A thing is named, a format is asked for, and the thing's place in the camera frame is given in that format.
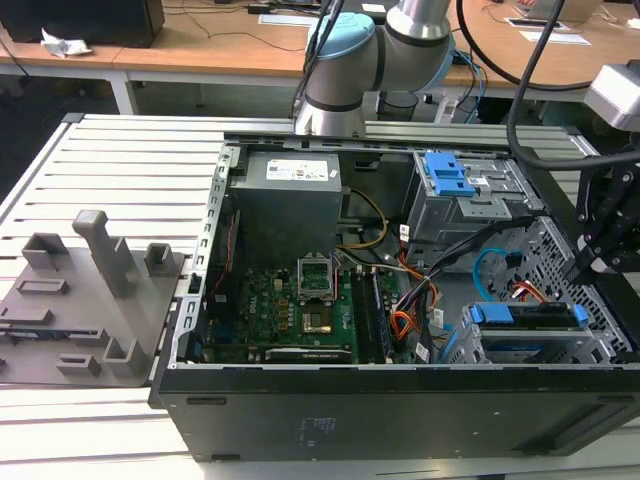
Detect light blue disk wire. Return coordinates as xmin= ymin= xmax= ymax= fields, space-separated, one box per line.
xmin=438 ymin=327 xmax=459 ymax=364

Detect blue plastic drive latch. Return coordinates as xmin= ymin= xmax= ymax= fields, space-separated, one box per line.
xmin=423 ymin=152 xmax=475 ymax=198

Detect metal socket cover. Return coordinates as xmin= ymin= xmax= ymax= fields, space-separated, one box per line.
xmin=297 ymin=255 xmax=336 ymax=304

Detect metal optical drive cage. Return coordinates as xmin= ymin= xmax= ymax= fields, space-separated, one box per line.
xmin=405 ymin=151 xmax=545 ymax=274

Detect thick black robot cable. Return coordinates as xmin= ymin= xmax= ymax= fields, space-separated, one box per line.
xmin=505 ymin=0 xmax=640 ymax=171

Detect black RAM slot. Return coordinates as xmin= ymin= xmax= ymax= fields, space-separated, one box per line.
xmin=368 ymin=272 xmax=394 ymax=364

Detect crumpled white paper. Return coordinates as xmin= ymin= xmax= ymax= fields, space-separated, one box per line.
xmin=39 ymin=27 xmax=94 ymax=59

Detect black open PC case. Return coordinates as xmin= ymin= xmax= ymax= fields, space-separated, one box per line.
xmin=148 ymin=130 xmax=640 ymax=462

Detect white paper sheet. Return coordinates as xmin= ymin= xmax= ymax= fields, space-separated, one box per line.
xmin=518 ymin=28 xmax=592 ymax=47
xmin=257 ymin=12 xmax=321 ymax=27

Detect black wire bundle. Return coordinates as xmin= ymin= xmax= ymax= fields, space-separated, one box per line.
xmin=399 ymin=214 xmax=534 ymax=301

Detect black mesh waste bin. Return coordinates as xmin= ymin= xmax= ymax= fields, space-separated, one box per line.
xmin=379 ymin=92 xmax=419 ymax=122

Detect blue disk wire black plug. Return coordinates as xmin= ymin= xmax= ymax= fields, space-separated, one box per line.
xmin=472 ymin=247 xmax=521 ymax=304

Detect wooden desk white legs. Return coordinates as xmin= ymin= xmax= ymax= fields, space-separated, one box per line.
xmin=0 ymin=0 xmax=321 ymax=119
xmin=439 ymin=0 xmax=640 ymax=104

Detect hard disk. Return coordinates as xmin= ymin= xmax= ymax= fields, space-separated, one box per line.
xmin=469 ymin=301 xmax=589 ymax=332
xmin=480 ymin=333 xmax=582 ymax=364

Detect grey parts rack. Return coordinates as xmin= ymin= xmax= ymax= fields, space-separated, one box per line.
xmin=0 ymin=208 xmax=186 ymax=387

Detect yellow and black power wire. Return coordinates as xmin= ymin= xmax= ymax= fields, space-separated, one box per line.
xmin=342 ymin=187 xmax=391 ymax=249

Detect black graphics card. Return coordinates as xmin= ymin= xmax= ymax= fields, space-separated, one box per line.
xmin=263 ymin=347 xmax=357 ymax=365

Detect red yellow disk power wire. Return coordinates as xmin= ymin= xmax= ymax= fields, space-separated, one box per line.
xmin=512 ymin=279 xmax=550 ymax=304

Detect green motherboard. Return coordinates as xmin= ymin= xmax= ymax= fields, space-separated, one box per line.
xmin=207 ymin=264 xmax=419 ymax=365

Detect grey power supply unit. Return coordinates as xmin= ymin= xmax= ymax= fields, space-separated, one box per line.
xmin=227 ymin=151 xmax=346 ymax=261

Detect red orange yellow wire bundle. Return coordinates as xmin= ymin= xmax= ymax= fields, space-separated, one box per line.
xmin=392 ymin=277 xmax=442 ymax=342

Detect red thin wire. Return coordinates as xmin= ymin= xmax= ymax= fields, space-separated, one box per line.
xmin=208 ymin=212 xmax=239 ymax=301

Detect black box on desk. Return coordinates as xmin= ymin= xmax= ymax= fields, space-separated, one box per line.
xmin=0 ymin=0 xmax=166 ymax=50

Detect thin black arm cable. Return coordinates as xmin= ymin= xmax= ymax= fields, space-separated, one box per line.
xmin=291 ymin=0 xmax=346 ymax=121

